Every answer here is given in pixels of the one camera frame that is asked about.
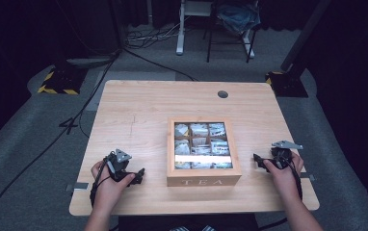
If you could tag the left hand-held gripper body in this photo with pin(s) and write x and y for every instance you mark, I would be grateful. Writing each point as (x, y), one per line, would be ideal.
(118, 162)

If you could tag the white desk frame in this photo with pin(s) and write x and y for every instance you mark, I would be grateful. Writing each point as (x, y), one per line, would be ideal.
(180, 35)

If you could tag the black slanted stand pole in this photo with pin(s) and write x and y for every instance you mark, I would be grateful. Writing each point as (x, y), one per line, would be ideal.
(304, 35)

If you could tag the assorted tea bag packets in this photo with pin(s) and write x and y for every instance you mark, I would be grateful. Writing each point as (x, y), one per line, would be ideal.
(201, 144)

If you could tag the person's dark clothing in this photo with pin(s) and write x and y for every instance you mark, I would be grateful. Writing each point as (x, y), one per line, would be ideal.
(188, 222)

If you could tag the person's right hand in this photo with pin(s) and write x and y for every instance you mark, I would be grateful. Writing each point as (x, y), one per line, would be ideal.
(283, 181)

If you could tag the flat grey stand foot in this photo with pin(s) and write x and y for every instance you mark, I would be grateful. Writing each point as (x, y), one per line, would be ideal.
(90, 61)

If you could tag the grey tape strip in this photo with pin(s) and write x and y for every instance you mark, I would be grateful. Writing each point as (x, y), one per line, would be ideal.
(77, 186)
(308, 176)

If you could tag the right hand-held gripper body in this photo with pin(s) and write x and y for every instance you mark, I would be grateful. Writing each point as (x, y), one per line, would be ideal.
(283, 152)

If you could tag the yellow black striped stand base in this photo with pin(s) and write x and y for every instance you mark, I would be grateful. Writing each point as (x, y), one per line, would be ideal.
(61, 82)
(286, 84)

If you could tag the wooden tea box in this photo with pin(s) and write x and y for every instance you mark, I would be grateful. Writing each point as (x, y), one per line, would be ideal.
(172, 150)

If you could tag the blue cloth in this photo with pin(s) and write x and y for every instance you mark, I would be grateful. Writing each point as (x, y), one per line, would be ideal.
(238, 17)

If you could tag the person's left hand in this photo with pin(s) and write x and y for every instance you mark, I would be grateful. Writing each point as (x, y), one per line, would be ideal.
(110, 189)

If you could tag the black chair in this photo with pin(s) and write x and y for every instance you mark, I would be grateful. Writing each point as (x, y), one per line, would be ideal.
(211, 38)

